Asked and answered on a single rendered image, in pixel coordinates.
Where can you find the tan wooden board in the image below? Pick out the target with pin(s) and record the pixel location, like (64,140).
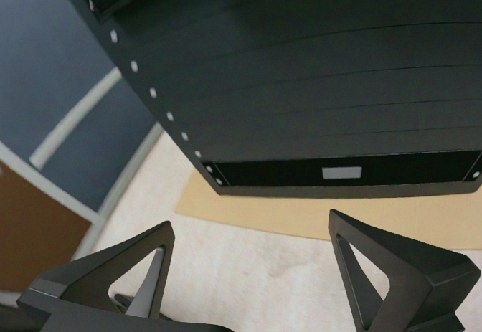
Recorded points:
(450,221)

